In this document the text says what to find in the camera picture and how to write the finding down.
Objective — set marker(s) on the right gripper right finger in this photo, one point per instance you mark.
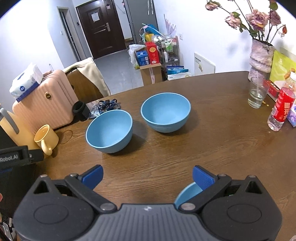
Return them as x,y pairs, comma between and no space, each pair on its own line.
212,185

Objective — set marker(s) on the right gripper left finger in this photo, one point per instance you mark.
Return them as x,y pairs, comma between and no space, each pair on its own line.
84,198

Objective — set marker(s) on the blue bowl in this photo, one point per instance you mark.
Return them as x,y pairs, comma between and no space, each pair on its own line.
187,193
111,131
166,112

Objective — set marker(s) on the yellow mug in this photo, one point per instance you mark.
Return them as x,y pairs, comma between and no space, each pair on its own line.
46,139

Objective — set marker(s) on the pink suitcase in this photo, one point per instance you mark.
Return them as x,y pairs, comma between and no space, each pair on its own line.
49,104

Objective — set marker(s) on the black cup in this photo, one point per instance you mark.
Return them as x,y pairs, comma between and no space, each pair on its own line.
81,110

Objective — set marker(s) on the white tissue pack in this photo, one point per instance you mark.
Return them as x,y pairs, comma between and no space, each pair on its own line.
26,83

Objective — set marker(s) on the red label water bottle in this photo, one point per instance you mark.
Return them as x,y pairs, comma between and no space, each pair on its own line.
281,109

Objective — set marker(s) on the purple tissue pack far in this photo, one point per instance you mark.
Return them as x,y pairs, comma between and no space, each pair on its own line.
292,116

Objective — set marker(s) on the drinking glass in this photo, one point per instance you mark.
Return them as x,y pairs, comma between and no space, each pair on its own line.
257,92

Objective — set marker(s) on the beige cloth on chair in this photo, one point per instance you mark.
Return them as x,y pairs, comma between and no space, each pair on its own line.
89,69

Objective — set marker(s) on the red carton box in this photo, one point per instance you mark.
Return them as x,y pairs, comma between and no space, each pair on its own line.
152,52

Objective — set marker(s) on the flower vase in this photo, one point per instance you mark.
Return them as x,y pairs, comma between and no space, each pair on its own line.
260,60

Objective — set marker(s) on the blue carton box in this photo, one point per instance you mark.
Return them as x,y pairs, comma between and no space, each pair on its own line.
142,57

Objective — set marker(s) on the green snack box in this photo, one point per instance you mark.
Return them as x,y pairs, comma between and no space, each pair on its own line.
281,67

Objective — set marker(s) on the dark entrance door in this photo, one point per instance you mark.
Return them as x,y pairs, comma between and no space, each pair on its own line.
101,27

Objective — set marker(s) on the dried pink flowers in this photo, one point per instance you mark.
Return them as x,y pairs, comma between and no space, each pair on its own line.
257,23

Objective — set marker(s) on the grey refrigerator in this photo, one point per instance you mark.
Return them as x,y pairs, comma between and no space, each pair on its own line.
140,12

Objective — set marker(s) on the wire storage rack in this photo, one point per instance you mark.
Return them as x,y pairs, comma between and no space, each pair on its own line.
168,53

